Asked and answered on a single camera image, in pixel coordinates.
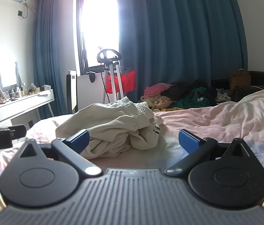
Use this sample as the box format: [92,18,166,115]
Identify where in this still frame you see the garment steamer stand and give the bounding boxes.
[97,49,124,104]

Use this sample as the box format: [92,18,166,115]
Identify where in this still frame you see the dark window frame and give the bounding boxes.
[76,0,121,76]

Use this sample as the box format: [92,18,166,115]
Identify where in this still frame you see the black white standing panel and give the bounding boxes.
[66,70,78,114]

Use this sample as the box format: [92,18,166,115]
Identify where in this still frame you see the blue curtain panel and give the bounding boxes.
[32,0,66,116]
[117,0,248,102]

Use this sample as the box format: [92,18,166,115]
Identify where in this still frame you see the white vanity desk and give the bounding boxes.
[0,89,55,127]

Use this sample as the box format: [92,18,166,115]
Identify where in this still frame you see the brown paper bag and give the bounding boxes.
[229,69,251,92]

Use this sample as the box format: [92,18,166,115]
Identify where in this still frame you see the red cloth on steamer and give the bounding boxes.
[106,71,137,94]

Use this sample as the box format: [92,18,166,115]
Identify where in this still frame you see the blue curtain left panel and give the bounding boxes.
[32,0,66,116]

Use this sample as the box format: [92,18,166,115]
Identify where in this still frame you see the cream white sweatpants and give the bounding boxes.
[55,97,163,160]

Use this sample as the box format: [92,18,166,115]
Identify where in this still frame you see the blue curtain right panel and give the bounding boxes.
[117,0,248,102]

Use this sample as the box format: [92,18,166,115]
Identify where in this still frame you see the vanity mirror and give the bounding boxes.
[0,59,22,99]

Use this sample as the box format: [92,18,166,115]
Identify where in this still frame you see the pile of assorted clothes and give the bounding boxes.
[140,79,232,111]

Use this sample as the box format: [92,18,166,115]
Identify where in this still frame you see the pastel pink bed sheet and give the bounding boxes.
[0,90,264,211]

